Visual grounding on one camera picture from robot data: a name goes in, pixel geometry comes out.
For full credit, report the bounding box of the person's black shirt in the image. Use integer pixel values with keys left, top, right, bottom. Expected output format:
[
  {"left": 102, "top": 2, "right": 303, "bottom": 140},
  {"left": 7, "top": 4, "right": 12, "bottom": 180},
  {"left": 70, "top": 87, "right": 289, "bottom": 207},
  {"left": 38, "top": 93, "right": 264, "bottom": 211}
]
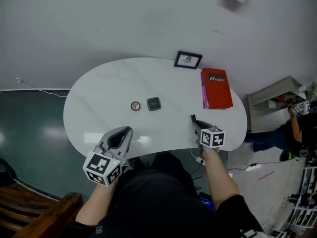
[{"left": 71, "top": 151, "right": 265, "bottom": 238}]

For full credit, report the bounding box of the red book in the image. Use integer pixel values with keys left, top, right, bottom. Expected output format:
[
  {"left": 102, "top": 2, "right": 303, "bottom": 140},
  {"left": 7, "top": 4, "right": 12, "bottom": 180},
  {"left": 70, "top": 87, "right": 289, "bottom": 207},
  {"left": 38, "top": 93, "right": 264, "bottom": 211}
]
[{"left": 200, "top": 67, "right": 234, "bottom": 110}]

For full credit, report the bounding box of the small dark square box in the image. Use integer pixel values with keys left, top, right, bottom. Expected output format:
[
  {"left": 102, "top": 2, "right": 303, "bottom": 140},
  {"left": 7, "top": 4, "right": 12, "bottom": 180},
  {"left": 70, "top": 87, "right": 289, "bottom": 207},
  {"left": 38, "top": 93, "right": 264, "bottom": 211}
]
[{"left": 146, "top": 97, "right": 162, "bottom": 112}]

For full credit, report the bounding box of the brown wooden railing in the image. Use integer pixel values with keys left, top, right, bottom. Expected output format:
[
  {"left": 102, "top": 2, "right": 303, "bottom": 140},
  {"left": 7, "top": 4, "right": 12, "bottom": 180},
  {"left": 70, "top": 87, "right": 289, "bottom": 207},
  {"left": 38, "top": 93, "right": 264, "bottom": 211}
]
[{"left": 0, "top": 182, "right": 84, "bottom": 238}]

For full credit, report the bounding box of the black bag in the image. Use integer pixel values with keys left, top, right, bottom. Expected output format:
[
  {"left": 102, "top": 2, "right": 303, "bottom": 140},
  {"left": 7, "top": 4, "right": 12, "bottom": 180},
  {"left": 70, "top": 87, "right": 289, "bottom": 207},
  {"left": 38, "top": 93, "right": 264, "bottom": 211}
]
[{"left": 0, "top": 157, "right": 18, "bottom": 188}]

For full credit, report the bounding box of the black picture frame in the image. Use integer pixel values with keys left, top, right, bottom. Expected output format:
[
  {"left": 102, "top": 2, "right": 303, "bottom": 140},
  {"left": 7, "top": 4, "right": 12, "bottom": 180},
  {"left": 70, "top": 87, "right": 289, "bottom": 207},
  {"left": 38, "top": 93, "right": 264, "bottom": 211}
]
[{"left": 173, "top": 50, "right": 203, "bottom": 70}]

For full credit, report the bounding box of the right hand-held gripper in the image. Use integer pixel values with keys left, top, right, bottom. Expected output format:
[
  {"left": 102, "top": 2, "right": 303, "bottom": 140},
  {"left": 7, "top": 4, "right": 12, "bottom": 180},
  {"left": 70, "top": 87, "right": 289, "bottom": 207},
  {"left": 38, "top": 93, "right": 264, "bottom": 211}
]
[{"left": 192, "top": 120, "right": 226, "bottom": 149}]

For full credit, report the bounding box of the person's right forearm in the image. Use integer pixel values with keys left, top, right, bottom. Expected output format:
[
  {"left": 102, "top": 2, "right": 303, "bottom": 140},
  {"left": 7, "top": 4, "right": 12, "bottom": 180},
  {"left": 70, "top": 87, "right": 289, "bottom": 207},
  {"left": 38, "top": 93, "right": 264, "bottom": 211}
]
[{"left": 202, "top": 146, "right": 240, "bottom": 210}]

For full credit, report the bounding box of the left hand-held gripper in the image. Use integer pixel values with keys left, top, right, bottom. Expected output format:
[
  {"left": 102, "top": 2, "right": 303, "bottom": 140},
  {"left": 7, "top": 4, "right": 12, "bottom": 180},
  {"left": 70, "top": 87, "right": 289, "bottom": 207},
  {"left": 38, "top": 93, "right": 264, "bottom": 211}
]
[{"left": 82, "top": 126, "right": 134, "bottom": 188}]

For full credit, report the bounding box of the blue box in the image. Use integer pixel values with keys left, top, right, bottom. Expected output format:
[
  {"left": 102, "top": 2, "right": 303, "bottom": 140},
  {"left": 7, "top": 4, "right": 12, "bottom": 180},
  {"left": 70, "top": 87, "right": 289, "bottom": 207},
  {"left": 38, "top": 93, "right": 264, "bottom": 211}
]
[{"left": 199, "top": 191, "right": 215, "bottom": 212}]

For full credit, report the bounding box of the white power cable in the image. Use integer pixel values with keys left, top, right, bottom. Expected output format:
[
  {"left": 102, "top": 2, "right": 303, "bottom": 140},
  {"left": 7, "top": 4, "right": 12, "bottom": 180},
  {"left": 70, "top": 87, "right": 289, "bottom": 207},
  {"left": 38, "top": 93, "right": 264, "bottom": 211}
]
[{"left": 22, "top": 83, "right": 68, "bottom": 98}]

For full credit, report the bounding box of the white kidney-shaped table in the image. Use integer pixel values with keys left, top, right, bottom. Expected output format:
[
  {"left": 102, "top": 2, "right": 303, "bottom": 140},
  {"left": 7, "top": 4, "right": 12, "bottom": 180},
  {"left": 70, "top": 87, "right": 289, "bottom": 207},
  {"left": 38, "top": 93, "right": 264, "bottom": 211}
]
[{"left": 63, "top": 57, "right": 248, "bottom": 160}]

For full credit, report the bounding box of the grey shelf cabinet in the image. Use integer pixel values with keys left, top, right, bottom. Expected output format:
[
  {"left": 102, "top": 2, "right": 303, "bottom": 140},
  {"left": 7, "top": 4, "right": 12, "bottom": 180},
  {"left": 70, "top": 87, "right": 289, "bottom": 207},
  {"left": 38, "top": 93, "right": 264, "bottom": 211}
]
[{"left": 246, "top": 75, "right": 310, "bottom": 133}]

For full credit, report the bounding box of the white shelf rack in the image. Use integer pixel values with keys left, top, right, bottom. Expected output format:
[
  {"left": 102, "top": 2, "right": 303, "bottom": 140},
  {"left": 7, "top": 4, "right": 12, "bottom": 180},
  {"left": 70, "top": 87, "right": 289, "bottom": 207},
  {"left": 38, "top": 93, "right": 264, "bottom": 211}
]
[{"left": 269, "top": 166, "right": 317, "bottom": 238}]

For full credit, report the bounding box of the person's left forearm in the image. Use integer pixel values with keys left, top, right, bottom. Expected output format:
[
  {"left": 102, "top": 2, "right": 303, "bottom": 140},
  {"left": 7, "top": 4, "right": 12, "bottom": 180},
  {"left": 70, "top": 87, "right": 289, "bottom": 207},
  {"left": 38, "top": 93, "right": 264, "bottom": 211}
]
[{"left": 75, "top": 182, "right": 118, "bottom": 227}]

